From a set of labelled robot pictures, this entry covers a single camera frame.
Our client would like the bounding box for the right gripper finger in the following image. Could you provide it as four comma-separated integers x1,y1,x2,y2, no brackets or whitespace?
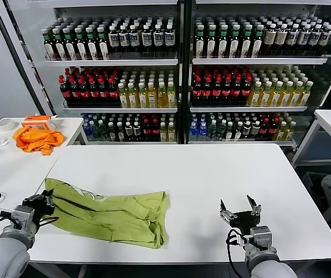
219,198,238,224
246,194,263,217

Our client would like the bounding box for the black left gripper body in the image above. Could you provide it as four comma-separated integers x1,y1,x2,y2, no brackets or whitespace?
22,193,56,224

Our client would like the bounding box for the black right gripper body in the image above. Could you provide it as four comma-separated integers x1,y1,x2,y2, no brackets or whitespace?
229,208,263,233

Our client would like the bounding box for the light green t-shirt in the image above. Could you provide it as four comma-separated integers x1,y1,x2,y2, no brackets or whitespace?
45,177,171,250

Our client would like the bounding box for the crumpled orange cloth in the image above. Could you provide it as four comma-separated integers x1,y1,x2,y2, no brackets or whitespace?
12,127,67,156

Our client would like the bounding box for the white shelf board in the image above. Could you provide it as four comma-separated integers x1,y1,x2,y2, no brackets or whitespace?
187,140,295,146
191,57,328,65
189,105,308,113
45,59,179,68
62,107,178,114
86,140,177,145

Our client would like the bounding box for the small blue water bottle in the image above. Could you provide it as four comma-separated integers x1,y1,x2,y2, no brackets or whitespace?
82,122,92,142
198,120,208,141
188,121,198,141

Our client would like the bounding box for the orange and white box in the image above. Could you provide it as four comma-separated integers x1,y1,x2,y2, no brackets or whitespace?
21,115,56,133

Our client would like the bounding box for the small green-tinted bottle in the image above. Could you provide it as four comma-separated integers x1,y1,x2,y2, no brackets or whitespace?
216,119,226,141
98,120,108,142
90,120,100,142
207,119,217,141

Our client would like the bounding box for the small dark white-capped bottle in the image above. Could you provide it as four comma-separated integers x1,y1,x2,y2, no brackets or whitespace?
225,120,234,141
107,122,117,142
234,120,243,141
132,121,142,142
123,121,134,142
250,120,260,140
115,121,125,142
242,120,252,140

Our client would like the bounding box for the small red-capped cola bottle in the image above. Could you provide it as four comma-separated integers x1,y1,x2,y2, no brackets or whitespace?
141,118,152,142
267,118,279,140
151,118,161,142
259,118,270,140

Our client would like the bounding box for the beige tape roll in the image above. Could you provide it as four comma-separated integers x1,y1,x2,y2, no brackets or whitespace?
0,118,19,133

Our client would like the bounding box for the white side table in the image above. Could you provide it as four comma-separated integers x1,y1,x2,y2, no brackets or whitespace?
291,109,331,222

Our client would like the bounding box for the dark bottle green cap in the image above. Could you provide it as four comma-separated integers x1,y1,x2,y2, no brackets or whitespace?
251,24,264,58
217,24,229,58
52,27,66,61
228,24,241,58
61,27,77,61
42,28,57,61
84,27,99,61
194,24,206,58
206,24,217,58
96,26,110,61
73,27,88,61
240,24,253,58

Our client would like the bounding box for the glass drink shelf unit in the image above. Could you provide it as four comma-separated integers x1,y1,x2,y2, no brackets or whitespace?
183,0,331,149
7,0,184,145

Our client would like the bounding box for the dark bottle blue label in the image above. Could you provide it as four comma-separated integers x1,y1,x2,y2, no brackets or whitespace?
128,24,141,53
307,24,322,53
317,24,331,53
296,24,311,52
163,24,175,53
118,24,130,53
152,24,165,53
140,24,153,53
107,25,119,53
284,24,300,52

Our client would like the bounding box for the dark bottle beige label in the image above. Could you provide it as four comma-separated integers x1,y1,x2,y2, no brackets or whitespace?
274,23,288,52
263,23,277,52

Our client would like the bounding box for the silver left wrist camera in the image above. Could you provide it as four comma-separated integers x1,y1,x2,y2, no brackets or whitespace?
10,204,36,230

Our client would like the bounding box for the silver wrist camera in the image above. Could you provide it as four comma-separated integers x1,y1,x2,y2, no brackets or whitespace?
10,204,36,230
250,225,274,250

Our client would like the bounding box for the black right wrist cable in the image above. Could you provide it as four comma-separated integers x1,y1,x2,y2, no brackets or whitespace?
225,228,252,278

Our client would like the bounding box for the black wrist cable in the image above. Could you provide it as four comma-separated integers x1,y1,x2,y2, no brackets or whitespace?
0,208,59,226
225,228,252,278

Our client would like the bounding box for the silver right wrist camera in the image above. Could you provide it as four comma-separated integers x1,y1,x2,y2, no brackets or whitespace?
250,225,274,250

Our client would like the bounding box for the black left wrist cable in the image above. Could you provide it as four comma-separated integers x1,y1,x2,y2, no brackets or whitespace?
0,208,59,226

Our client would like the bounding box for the black slanted frame post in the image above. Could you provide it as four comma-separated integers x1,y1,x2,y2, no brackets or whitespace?
0,0,53,117

